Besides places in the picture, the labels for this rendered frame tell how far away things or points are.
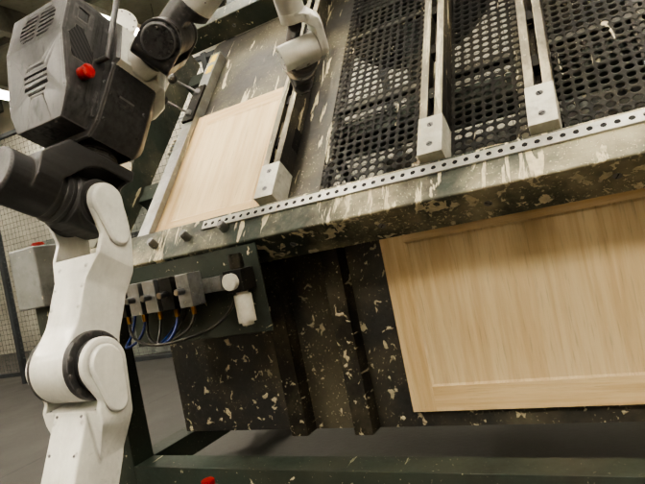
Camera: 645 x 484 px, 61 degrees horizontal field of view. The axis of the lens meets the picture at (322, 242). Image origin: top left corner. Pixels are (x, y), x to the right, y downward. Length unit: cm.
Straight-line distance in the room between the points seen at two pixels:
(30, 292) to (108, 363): 66
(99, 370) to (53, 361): 9
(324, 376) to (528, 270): 70
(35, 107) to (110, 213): 28
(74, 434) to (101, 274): 33
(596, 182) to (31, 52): 124
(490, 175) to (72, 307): 93
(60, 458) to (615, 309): 126
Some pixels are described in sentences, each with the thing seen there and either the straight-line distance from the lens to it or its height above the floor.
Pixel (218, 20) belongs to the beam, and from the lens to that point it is 255.
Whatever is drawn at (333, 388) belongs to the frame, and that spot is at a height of 33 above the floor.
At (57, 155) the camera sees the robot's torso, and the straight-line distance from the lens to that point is 127.
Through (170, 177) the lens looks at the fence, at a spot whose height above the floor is 110.
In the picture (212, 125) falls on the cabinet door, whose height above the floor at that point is 127.
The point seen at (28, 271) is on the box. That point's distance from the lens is 182.
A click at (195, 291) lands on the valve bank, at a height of 71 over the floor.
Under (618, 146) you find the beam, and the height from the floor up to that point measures 84.
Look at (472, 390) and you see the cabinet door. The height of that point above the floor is 30.
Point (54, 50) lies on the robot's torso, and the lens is 136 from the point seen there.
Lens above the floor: 77
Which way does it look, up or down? level
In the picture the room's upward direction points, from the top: 11 degrees counter-clockwise
